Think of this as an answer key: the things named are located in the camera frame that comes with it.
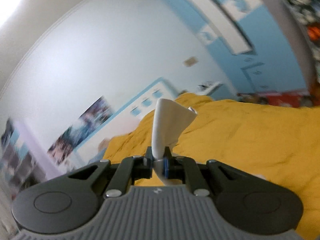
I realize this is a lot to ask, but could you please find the white blue headboard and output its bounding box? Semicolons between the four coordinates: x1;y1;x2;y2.
70;77;178;168

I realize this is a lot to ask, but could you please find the white long-sleeve sweatshirt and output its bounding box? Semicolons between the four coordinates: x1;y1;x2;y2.
151;99;197;186

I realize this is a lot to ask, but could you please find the desk with shelf unit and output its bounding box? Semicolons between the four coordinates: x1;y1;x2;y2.
1;118;47;200

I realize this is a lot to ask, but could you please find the blue white wardrobe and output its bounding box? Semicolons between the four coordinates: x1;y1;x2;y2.
166;0;308;93

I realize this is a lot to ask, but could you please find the beige wall switch plate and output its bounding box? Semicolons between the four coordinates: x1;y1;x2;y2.
183;56;199;67

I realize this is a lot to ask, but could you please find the mustard yellow quilted bedspread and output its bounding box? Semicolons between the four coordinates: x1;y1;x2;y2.
104;93;319;239

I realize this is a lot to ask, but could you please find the anime wall poster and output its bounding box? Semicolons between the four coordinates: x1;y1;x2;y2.
47;96;113;165

